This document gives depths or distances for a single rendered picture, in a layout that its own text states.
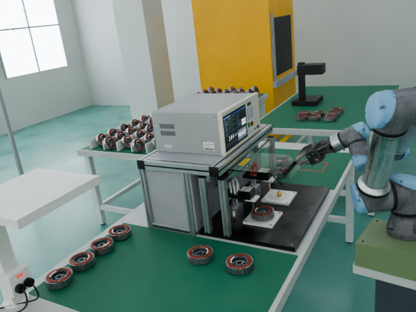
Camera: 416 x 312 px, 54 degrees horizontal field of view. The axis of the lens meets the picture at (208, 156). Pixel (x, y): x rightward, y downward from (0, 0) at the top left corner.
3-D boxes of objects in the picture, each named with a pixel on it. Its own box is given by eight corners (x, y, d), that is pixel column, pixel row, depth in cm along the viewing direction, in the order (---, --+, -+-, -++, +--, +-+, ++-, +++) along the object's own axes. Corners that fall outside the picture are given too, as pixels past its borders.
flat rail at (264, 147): (272, 143, 231) (272, 138, 230) (224, 187, 181) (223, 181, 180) (270, 143, 232) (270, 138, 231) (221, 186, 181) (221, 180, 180)
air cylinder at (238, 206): (243, 212, 208) (242, 202, 206) (237, 218, 202) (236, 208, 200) (234, 210, 211) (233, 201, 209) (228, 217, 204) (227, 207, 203)
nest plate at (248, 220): (282, 213, 202) (282, 212, 201) (272, 228, 190) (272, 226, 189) (254, 210, 209) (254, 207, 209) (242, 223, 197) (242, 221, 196)
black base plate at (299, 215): (329, 190, 225) (329, 187, 225) (294, 252, 173) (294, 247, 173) (251, 182, 248) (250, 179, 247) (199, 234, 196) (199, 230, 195)
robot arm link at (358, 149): (385, 160, 158) (377, 136, 164) (356, 163, 158) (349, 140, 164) (380, 169, 165) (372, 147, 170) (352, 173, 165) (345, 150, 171)
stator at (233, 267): (256, 262, 170) (255, 254, 168) (249, 278, 160) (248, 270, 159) (231, 258, 174) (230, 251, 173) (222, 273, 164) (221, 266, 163)
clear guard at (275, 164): (300, 167, 194) (299, 155, 193) (284, 187, 175) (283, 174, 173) (238, 161, 210) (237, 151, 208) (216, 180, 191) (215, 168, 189)
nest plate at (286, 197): (297, 194, 222) (296, 191, 221) (288, 205, 209) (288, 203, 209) (270, 190, 229) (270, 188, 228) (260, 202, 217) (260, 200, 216)
